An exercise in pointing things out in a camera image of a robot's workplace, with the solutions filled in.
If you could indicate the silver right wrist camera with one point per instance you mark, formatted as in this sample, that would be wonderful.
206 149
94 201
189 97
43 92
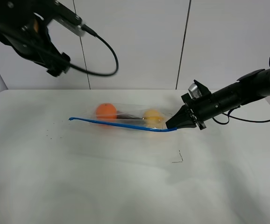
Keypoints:
194 91

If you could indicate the purple eggplant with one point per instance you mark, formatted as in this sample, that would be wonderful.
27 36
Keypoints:
128 116

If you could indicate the clear blue-zip plastic bag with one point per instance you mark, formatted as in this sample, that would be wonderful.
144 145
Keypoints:
137 110

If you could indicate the yellow pear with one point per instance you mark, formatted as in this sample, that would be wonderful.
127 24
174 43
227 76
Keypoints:
153 118

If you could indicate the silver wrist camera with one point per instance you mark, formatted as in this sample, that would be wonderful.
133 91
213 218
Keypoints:
194 91
68 19

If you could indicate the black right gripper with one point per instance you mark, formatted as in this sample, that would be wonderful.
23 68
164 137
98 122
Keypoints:
199 109

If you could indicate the orange fruit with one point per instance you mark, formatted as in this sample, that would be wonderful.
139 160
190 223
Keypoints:
106 111

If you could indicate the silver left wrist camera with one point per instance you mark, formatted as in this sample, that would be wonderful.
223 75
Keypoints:
68 19

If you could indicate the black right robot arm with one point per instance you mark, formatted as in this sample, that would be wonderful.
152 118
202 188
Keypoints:
247 89

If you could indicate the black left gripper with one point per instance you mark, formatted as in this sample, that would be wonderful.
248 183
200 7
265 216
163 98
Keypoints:
24 28

